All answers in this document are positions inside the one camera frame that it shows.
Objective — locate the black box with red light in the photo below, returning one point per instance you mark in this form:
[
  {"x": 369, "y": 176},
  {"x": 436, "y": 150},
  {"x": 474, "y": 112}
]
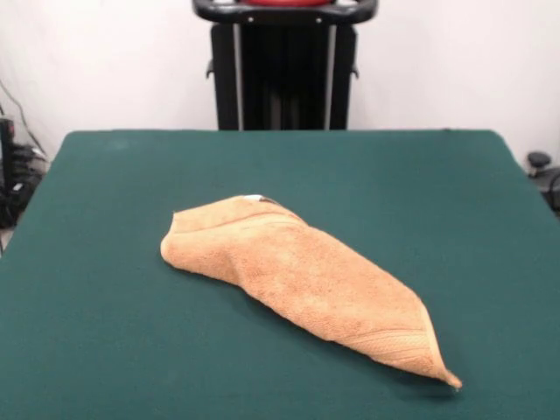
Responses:
[{"x": 6, "y": 144}]

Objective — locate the orange terry towel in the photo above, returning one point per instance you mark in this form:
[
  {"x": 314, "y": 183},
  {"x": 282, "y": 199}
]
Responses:
[{"x": 306, "y": 280}]

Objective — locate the black bag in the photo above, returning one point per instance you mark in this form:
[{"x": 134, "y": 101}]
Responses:
[{"x": 13, "y": 201}]

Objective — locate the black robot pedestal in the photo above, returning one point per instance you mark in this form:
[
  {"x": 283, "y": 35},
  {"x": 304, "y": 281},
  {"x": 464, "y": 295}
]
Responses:
[{"x": 225, "y": 87}]

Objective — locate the dark green tablecloth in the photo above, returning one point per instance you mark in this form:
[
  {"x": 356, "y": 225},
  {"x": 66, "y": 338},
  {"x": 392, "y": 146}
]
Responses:
[{"x": 109, "y": 262}]

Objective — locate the black office chair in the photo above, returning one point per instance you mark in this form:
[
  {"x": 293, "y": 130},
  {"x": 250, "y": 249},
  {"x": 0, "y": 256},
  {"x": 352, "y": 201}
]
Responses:
[{"x": 547, "y": 175}]

